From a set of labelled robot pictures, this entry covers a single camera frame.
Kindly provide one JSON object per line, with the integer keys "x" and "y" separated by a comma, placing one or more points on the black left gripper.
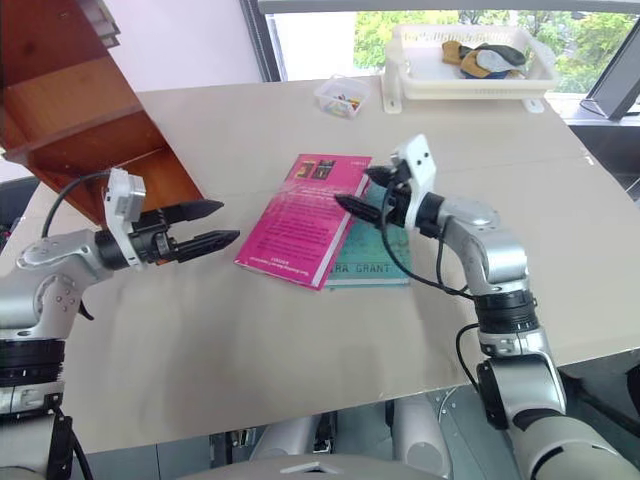
{"x": 150, "y": 242}

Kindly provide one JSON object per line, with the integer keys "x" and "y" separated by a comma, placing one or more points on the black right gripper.
{"x": 398, "y": 202}

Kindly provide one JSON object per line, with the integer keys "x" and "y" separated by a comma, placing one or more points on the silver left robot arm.
{"x": 47, "y": 285}

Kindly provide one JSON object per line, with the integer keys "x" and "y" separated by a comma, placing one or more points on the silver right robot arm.
{"x": 500, "y": 260}

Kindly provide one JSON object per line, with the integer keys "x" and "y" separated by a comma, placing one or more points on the teal book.
{"x": 372, "y": 268}

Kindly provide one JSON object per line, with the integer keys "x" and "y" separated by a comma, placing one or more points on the pink book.
{"x": 295, "y": 225}

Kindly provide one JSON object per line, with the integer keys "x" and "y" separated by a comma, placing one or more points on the wooden bookshelf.
{"x": 75, "y": 115}

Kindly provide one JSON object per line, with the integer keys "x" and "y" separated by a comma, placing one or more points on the clear plastic box with bits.
{"x": 341, "y": 97}

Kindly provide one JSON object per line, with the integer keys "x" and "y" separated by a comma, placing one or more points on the white plastic basket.
{"x": 425, "y": 82}

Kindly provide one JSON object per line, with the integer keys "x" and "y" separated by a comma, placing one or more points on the mustard cloth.
{"x": 472, "y": 67}

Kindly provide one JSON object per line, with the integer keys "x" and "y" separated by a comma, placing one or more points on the yellow cloth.
{"x": 451, "y": 52}

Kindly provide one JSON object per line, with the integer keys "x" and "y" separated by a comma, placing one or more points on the grey cloth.
{"x": 491, "y": 60}

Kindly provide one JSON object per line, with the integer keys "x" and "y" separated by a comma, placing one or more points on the silver rounded robot leg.
{"x": 422, "y": 435}
{"x": 287, "y": 437}

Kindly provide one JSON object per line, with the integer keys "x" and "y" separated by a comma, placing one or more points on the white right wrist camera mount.
{"x": 420, "y": 167}

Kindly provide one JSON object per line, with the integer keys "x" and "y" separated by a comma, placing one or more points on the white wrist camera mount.
{"x": 420, "y": 167}
{"x": 120, "y": 200}

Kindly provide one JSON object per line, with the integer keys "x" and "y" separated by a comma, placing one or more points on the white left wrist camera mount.
{"x": 120, "y": 200}

